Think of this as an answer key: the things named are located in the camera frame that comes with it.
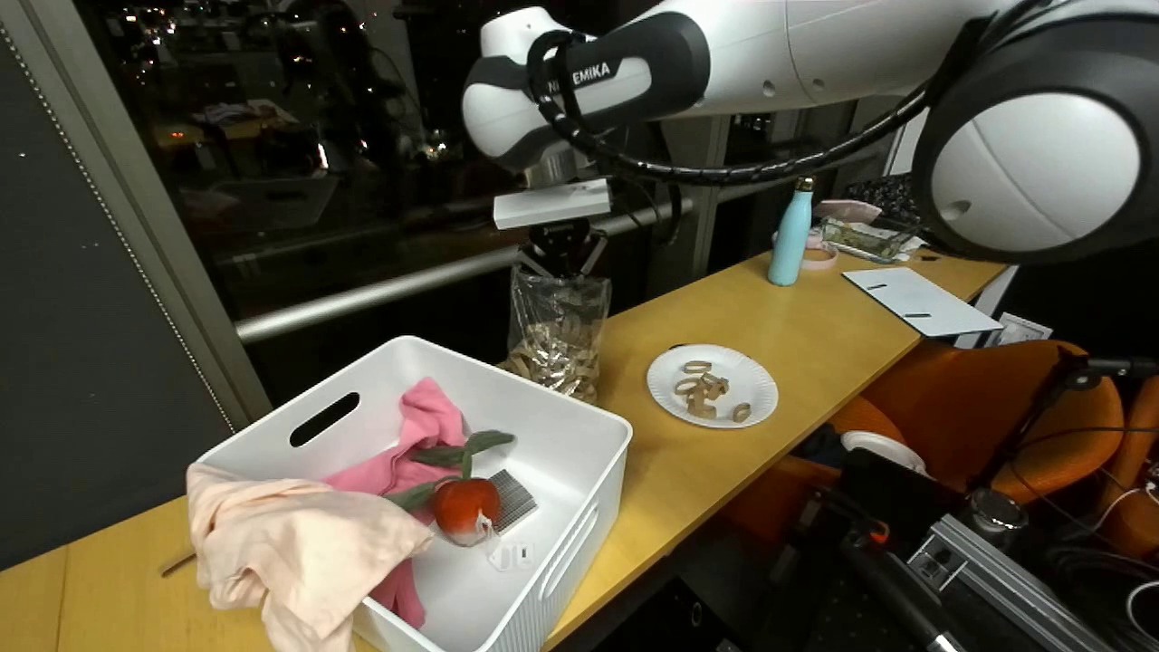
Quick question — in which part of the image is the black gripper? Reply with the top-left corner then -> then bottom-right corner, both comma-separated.
517,146 -> 608,278

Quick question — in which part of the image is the clear bag of rubber bands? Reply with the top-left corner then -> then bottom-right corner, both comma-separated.
508,266 -> 611,402

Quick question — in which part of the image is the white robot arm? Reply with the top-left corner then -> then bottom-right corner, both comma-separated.
459,0 -> 1159,261

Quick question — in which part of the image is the white paper plate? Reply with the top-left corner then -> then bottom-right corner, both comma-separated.
644,343 -> 778,432

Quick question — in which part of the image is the metal window handrail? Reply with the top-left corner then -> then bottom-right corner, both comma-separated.
235,199 -> 696,343

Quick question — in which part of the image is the bright pink cloth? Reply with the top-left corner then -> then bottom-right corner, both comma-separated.
329,382 -> 468,627

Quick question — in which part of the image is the light blue water bottle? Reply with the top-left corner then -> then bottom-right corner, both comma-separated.
770,179 -> 817,286

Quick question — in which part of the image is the red toy tomato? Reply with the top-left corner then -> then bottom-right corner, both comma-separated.
430,477 -> 505,542

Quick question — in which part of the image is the dark patterned fabric bag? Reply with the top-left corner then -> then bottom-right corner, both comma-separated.
849,175 -> 942,250

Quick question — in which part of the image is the white plastic bin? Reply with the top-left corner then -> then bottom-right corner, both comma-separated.
203,338 -> 633,652

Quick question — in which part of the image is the white clipboard with paper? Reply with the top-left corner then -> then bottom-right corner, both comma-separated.
849,266 -> 998,338

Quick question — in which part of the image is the pale pink cloth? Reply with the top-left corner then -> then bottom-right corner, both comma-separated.
184,464 -> 435,652

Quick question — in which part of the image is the orange chair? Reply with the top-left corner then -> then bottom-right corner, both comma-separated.
721,340 -> 1156,554

